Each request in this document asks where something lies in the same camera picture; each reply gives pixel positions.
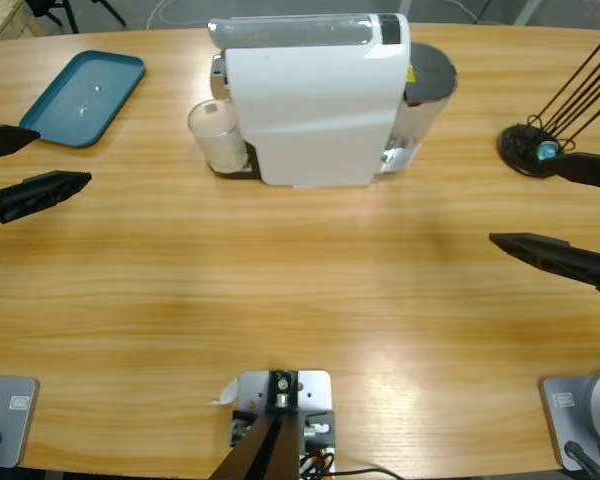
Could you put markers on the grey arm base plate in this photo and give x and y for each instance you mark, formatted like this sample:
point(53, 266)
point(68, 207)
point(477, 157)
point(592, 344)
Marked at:
point(560, 425)
point(15, 425)

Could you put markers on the black mount bracket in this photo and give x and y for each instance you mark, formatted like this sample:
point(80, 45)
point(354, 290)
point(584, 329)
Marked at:
point(330, 440)

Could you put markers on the clear water tank black lid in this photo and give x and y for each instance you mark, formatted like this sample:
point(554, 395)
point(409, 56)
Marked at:
point(430, 70)

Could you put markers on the black drip tray metal grille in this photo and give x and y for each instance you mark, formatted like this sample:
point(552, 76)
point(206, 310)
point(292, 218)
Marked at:
point(252, 162)

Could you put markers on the dark camera post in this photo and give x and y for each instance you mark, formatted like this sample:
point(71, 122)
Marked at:
point(267, 450)

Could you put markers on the grey metal leg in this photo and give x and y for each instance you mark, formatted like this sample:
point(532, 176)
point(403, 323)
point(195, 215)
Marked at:
point(529, 12)
point(405, 6)

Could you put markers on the black capsule holder with rods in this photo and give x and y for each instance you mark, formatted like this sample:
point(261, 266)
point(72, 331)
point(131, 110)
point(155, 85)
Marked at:
point(517, 147)

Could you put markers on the white capsule coffee machine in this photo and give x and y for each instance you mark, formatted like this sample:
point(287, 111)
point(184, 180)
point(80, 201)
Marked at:
point(305, 110)

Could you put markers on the blue coffee capsule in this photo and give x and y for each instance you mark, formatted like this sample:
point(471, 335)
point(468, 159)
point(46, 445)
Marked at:
point(547, 150)

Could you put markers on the light wooden crate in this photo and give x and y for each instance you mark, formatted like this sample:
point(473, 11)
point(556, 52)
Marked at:
point(5, 20)

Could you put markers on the black stand legs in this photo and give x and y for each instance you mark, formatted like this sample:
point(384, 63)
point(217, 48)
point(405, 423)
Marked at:
point(70, 12)

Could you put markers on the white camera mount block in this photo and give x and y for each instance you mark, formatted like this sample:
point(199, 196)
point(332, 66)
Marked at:
point(315, 390)

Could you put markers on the white paper tag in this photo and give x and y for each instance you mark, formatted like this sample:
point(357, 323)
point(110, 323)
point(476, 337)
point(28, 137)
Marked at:
point(228, 392)

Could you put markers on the clear drinking glass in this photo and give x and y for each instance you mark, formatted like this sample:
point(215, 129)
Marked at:
point(215, 135)

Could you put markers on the teal plastic tray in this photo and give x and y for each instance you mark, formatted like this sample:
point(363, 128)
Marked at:
point(70, 100)

